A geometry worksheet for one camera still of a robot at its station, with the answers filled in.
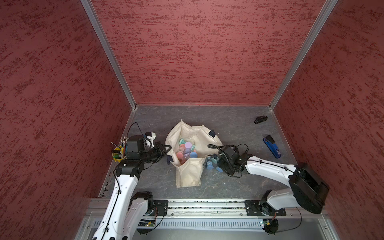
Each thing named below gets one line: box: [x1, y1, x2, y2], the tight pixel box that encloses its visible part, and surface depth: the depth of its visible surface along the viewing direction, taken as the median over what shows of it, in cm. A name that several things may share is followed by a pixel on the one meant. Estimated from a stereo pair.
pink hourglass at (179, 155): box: [176, 143, 185, 160], surface depth 89 cm
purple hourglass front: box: [183, 141, 193, 157], surface depth 89 cm
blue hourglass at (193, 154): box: [190, 152, 198, 158], surface depth 85 cm
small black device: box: [254, 115, 268, 124], surface depth 114 cm
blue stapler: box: [263, 135, 282, 159], surface depth 97 cm
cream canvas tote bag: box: [165, 119, 223, 188], surface depth 82 cm
